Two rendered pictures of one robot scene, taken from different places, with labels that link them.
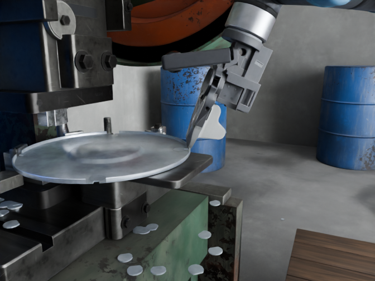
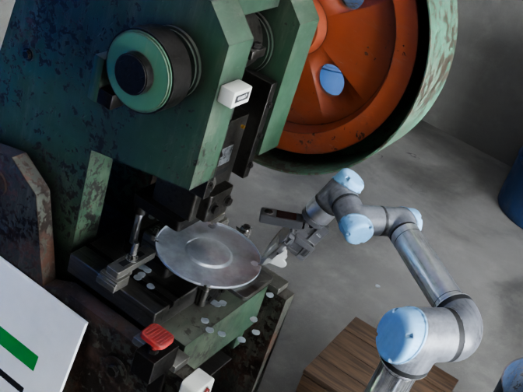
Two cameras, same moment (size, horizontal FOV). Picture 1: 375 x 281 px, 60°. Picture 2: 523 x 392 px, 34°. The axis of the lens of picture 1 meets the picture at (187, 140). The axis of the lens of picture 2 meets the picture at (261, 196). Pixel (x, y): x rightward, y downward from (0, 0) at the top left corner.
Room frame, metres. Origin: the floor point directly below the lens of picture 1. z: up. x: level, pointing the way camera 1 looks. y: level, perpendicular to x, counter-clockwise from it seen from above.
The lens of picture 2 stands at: (-1.31, 0.08, 2.10)
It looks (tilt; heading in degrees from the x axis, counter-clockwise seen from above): 31 degrees down; 359
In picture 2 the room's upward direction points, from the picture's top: 18 degrees clockwise
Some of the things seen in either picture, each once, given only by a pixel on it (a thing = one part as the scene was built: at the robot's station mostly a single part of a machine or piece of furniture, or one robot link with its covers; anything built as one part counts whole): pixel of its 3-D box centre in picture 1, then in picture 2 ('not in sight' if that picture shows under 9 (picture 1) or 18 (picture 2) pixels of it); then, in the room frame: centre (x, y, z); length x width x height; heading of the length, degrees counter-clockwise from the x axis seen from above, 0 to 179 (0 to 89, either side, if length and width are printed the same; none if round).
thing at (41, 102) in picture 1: (47, 101); (177, 204); (0.60, 0.26, 0.86); 0.20 x 0.16 x 0.05; 155
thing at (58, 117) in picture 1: (54, 114); not in sight; (0.59, 0.25, 0.84); 0.05 x 0.03 x 0.04; 155
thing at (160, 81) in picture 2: not in sight; (222, 46); (0.60, 0.26, 1.33); 0.67 x 0.18 x 0.18; 155
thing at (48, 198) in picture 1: (54, 174); (166, 246); (0.60, 0.26, 0.72); 0.20 x 0.16 x 0.03; 155
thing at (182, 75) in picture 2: not in sight; (148, 70); (0.38, 0.38, 1.31); 0.22 x 0.12 x 0.22; 65
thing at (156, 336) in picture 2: not in sight; (154, 345); (0.20, 0.19, 0.72); 0.07 x 0.06 x 0.08; 65
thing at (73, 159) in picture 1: (106, 150); (208, 252); (0.54, 0.14, 0.78); 0.29 x 0.29 x 0.01
